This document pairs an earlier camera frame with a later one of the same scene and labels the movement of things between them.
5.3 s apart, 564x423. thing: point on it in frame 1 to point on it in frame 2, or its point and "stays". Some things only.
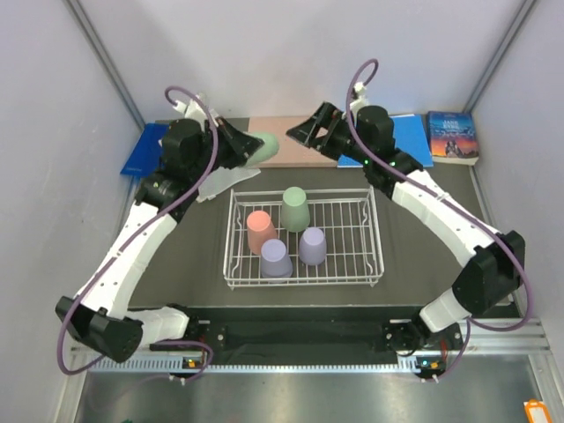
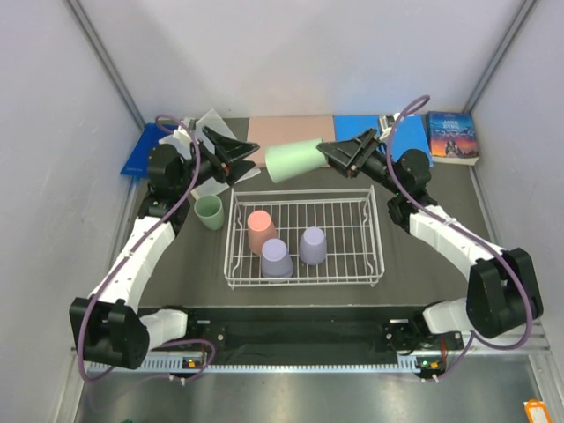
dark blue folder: (144, 160) stays
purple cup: (275, 263) stays
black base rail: (310, 334) stays
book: (452, 137) stays
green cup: (295, 211) to (287, 160)
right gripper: (329, 118) to (344, 156)
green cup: (265, 152) to (210, 209)
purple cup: (313, 246) stays
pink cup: (260, 229) stays
